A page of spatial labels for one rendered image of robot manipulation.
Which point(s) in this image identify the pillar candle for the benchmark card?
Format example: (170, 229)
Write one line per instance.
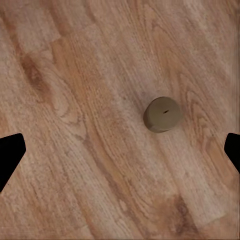
(162, 114)

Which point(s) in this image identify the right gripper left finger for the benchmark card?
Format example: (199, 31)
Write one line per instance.
(12, 149)

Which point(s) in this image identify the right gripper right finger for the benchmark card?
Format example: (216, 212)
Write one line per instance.
(232, 149)

